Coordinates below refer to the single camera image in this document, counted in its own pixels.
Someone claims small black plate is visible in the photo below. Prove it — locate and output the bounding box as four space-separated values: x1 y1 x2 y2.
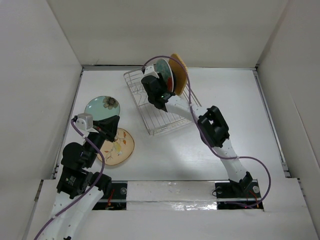
172 72 177 93

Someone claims red and teal plate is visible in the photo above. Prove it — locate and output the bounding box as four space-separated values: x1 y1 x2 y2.
155 58 175 92

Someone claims metal base rail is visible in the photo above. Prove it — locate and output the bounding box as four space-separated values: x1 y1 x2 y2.
94 180 264 211

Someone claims silver wire dish rack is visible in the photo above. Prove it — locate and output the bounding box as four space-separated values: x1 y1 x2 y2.
123 69 190 136

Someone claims beige bird painted plate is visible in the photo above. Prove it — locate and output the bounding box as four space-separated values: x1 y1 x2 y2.
100 128 135 166

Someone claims orange woven square plate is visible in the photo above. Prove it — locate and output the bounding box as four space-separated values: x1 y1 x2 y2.
168 53 188 96

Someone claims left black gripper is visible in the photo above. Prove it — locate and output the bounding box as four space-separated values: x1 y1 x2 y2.
84 114 120 167

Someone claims teal flower plate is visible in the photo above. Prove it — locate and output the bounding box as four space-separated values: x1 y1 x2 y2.
84 96 121 121

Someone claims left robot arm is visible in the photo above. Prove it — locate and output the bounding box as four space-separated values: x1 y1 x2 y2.
39 113 120 240

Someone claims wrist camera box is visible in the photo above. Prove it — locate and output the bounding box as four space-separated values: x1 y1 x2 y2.
75 113 94 132
141 64 159 79

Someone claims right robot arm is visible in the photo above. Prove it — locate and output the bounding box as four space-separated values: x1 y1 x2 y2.
141 73 253 199

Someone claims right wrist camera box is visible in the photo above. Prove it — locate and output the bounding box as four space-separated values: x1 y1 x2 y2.
141 64 159 79

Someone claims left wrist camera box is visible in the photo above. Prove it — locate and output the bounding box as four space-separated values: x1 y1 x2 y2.
75 113 94 132

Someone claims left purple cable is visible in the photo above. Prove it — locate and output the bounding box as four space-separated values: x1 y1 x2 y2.
33 118 105 240

